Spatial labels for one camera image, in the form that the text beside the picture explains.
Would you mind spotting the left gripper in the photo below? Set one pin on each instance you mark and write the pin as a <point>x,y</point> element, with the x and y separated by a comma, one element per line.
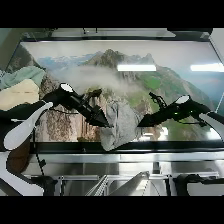
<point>89,111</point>

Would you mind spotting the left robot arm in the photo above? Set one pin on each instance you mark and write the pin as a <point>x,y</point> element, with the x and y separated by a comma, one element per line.
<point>26,128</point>

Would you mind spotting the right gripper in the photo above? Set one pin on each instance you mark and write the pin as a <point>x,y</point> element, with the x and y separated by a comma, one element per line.
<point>160,116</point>

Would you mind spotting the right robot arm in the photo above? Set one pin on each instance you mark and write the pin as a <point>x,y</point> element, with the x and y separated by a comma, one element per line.
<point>213,121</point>

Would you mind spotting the cream garment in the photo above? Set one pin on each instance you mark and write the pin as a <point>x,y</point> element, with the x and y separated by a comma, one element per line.
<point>20,93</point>

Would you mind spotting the silver frame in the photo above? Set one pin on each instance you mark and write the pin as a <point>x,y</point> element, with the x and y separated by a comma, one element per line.
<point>133,160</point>

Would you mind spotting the pale green garment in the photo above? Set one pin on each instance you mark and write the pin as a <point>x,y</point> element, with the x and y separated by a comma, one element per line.
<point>23,75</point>

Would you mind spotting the grey T-shirt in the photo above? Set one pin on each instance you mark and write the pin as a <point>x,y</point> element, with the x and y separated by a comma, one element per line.
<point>121,125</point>

